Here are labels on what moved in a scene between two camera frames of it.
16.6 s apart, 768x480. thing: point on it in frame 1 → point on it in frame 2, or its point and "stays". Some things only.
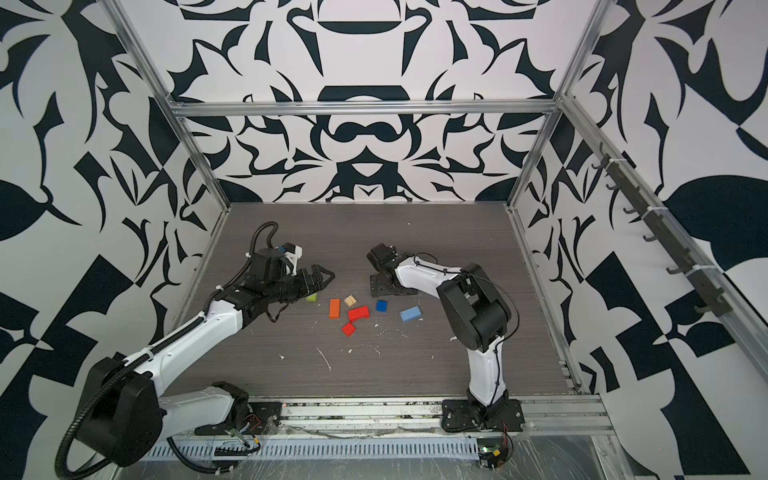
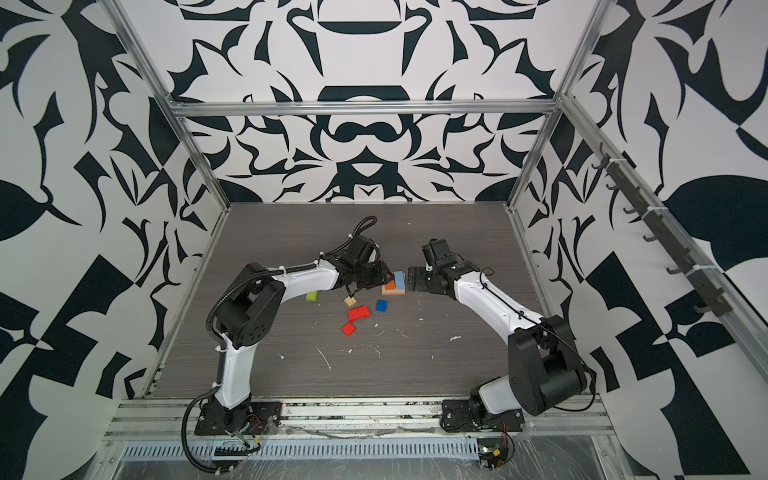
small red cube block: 348,329 stays
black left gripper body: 293,287 → 373,276
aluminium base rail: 384,415 stays
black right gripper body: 377,280 → 426,280
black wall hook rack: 712,300 stays
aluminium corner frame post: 137,50 stays
